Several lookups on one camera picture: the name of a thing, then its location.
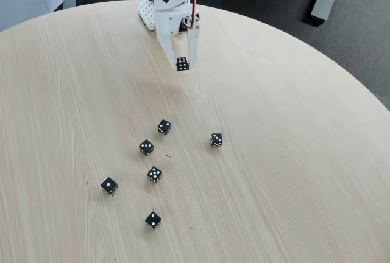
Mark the black die showing six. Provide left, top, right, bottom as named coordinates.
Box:
left=175, top=57, right=191, bottom=72

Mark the black die showing five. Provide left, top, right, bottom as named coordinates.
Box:
left=146, top=166, right=163, bottom=184

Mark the black die showing one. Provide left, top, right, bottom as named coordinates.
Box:
left=100, top=177, right=119, bottom=196

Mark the black die showing three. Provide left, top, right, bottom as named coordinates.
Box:
left=138, top=139, right=155, bottom=156
left=210, top=132, right=223, bottom=148

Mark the black die showing two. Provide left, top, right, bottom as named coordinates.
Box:
left=157, top=119, right=172, bottom=136
left=144, top=211, right=162, bottom=230

